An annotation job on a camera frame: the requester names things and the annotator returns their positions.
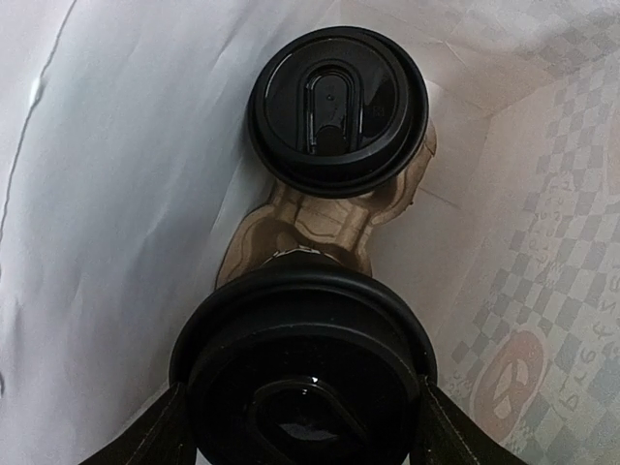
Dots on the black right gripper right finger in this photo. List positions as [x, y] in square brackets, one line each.
[446, 435]

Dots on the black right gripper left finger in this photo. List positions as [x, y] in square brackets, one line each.
[161, 435]

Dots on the brown cardboard cup carrier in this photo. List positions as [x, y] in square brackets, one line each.
[291, 221]

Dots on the blue checkered paper bag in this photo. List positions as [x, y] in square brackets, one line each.
[126, 168]

